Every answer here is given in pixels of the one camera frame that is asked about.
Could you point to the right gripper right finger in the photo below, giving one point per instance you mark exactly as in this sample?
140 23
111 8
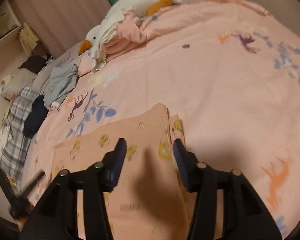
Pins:
245 215

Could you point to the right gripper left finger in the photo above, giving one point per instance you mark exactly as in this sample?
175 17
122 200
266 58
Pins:
55 214

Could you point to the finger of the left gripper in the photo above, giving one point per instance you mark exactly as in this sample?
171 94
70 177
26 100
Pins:
33 183

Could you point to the peach duck print baby garment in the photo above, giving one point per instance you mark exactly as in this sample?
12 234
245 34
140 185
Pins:
148 202

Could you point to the folded white and pink clothes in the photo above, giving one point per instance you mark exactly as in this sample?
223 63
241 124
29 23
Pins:
126 35

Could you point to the grey plaid blanket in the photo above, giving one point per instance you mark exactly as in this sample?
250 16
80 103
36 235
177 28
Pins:
14 151

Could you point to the navy blue garment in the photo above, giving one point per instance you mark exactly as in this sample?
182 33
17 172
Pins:
35 118

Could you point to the beige pillow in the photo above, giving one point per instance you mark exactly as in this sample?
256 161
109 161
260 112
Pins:
21 78

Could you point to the grey folded garment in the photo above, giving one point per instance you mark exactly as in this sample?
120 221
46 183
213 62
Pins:
62 81

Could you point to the dark brown cushion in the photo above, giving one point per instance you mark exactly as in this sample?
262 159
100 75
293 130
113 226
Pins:
35 63

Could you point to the pink printed bed quilt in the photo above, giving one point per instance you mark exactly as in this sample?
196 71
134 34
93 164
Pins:
231 73

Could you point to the yellow hanging cloth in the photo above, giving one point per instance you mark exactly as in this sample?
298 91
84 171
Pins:
28 39

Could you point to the pink curtain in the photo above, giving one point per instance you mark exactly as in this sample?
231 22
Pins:
60 24

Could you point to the white goose plush toy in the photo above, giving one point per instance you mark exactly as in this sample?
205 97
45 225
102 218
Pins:
104 32

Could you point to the white wall shelf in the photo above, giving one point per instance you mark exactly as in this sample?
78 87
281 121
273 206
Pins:
8 20

